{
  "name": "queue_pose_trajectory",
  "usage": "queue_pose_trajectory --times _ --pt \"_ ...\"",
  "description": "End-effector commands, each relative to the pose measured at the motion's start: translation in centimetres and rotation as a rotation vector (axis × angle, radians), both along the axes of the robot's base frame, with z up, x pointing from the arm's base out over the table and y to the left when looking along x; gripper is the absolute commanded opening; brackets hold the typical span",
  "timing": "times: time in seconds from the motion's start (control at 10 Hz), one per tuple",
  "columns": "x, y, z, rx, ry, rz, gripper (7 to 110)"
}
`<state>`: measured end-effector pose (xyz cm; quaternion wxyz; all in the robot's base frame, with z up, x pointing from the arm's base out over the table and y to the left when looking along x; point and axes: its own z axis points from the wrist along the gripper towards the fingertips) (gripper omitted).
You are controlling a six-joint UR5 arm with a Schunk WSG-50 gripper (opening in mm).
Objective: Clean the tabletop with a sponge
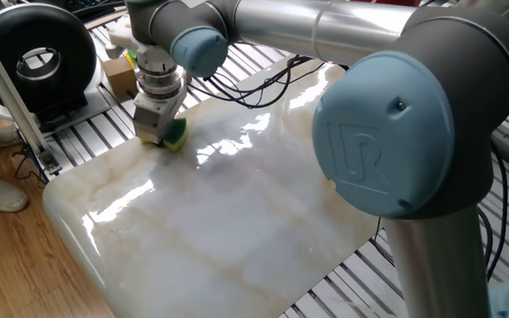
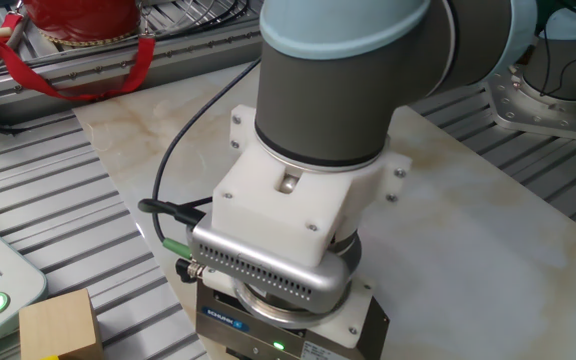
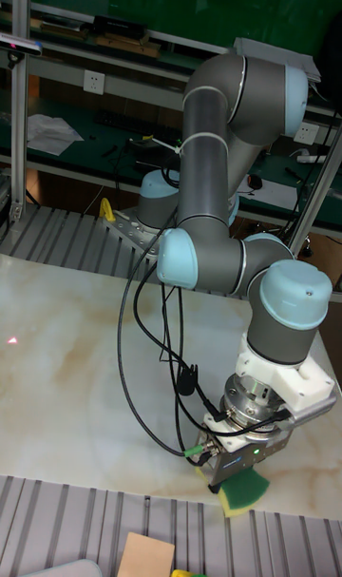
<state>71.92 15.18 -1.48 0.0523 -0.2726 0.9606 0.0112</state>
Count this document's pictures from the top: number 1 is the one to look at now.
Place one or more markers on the silver Schunk gripper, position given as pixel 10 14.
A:
pixel 148 121

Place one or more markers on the green and yellow sponge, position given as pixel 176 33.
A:
pixel 177 132

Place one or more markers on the white gripper adapter plate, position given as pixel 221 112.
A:
pixel 157 102

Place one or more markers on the silver force sensor flange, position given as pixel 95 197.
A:
pixel 159 81

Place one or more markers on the cardboard box with button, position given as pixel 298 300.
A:
pixel 119 77

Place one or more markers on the marble pattern board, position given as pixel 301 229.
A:
pixel 214 221

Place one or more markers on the black keyboard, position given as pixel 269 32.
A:
pixel 86 4

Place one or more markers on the white printed wrist mount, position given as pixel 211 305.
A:
pixel 148 53

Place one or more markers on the aluminium frame post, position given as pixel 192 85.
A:
pixel 11 97

